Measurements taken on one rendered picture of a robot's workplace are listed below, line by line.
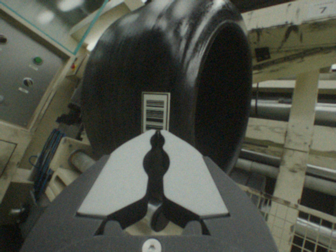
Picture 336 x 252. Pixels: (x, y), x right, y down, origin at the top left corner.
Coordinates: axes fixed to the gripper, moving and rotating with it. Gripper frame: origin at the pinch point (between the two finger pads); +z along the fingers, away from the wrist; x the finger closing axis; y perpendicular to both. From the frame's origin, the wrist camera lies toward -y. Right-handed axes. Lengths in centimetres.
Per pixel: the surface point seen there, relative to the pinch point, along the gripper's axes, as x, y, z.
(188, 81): 4.2, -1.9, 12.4
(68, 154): -26.2, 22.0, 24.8
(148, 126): -1.5, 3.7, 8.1
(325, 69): 79, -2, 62
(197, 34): 5.5, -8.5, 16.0
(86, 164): -18.3, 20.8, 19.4
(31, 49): -52, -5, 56
